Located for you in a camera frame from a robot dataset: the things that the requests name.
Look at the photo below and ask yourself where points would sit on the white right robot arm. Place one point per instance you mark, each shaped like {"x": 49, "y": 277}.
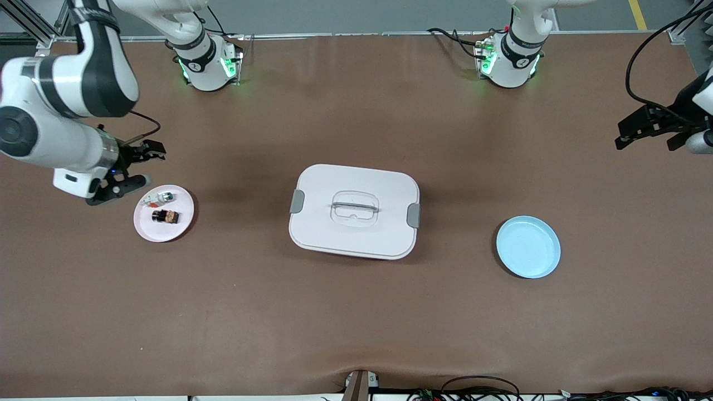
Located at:
{"x": 55, "y": 145}

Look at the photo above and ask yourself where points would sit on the silver table edge rail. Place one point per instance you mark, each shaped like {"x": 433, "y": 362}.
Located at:
{"x": 362, "y": 35}

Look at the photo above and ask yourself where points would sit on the light blue round plate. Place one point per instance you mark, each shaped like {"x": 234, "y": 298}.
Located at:
{"x": 526, "y": 248}

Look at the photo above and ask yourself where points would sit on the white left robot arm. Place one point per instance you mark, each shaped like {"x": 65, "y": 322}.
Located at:
{"x": 509, "y": 67}

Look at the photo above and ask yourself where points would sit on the aluminium frame post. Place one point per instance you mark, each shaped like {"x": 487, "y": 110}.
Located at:
{"x": 33, "y": 22}
{"x": 682, "y": 30}

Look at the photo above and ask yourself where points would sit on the pink round plate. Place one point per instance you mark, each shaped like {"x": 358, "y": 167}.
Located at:
{"x": 164, "y": 233}

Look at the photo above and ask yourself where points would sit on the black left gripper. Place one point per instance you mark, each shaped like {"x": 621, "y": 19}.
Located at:
{"x": 675, "y": 118}

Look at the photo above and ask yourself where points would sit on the white lidded container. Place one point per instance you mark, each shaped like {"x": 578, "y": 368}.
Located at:
{"x": 356, "y": 239}

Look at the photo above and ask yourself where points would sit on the grey container latch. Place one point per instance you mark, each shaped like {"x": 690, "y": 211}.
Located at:
{"x": 413, "y": 215}
{"x": 297, "y": 201}

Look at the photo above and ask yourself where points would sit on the black and orange switch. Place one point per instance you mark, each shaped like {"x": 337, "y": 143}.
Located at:
{"x": 165, "y": 216}

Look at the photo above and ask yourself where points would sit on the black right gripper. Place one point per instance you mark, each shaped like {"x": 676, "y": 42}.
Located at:
{"x": 129, "y": 155}

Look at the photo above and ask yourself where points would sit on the white and silver switch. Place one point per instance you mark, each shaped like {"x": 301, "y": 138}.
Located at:
{"x": 160, "y": 199}

